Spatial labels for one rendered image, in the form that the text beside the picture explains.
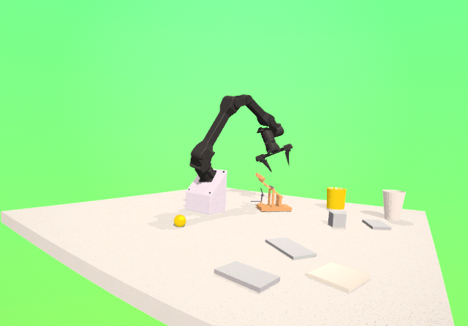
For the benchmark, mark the yellow cup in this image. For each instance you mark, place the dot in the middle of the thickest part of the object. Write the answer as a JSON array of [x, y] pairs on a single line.
[[336, 199]]

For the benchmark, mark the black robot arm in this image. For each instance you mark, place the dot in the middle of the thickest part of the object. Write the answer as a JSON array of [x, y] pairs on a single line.
[[202, 153]]

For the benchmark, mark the yellow ball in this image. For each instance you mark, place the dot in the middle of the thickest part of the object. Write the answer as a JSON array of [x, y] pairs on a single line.
[[179, 220]]

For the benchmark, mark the white paper cup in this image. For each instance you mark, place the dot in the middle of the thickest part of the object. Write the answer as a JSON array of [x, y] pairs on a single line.
[[393, 201]]

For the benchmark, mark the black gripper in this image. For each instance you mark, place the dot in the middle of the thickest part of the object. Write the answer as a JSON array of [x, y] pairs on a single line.
[[271, 145]]

